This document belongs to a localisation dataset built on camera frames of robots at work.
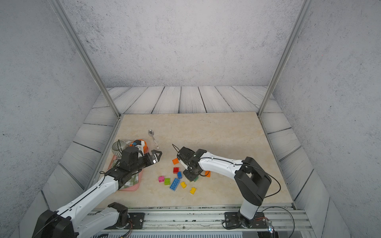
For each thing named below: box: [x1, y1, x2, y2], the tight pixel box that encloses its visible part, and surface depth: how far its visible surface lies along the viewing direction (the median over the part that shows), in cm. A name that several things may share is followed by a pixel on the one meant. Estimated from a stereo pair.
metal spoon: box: [147, 129, 160, 150], surface depth 110 cm
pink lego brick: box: [158, 176, 165, 183], surface depth 88 cm
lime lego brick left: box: [164, 177, 171, 185], surface depth 87 cm
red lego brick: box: [173, 167, 180, 175], surface depth 91 cm
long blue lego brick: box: [169, 178, 181, 191], surface depth 85 cm
